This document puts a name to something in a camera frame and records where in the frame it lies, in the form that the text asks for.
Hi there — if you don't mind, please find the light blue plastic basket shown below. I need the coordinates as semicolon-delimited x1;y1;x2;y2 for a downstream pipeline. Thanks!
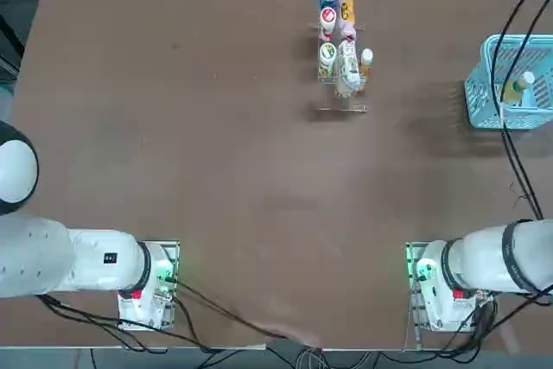
465;34;553;131

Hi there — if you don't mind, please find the white snack packet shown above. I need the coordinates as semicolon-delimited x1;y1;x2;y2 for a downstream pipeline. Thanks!
335;39;362;98

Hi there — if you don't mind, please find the black base cable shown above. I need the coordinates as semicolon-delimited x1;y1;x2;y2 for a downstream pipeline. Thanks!
175;277;323;348

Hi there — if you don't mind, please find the yellow juice bottle white cap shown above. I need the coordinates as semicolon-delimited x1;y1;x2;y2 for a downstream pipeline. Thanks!
357;48;375;93
500;70;537;107

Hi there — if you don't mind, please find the red lid snack cup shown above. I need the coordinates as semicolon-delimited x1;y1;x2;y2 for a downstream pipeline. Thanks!
319;6;338;41

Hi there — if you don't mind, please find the green lid snack cup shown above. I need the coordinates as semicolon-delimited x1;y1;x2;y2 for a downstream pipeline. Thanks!
318;42;339;79

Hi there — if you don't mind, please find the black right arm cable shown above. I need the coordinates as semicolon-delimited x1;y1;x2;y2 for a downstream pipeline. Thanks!
487;0;553;221

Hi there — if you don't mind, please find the clear acrylic stepped shelf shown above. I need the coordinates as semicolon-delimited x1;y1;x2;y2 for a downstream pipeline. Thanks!
308;21;368;113

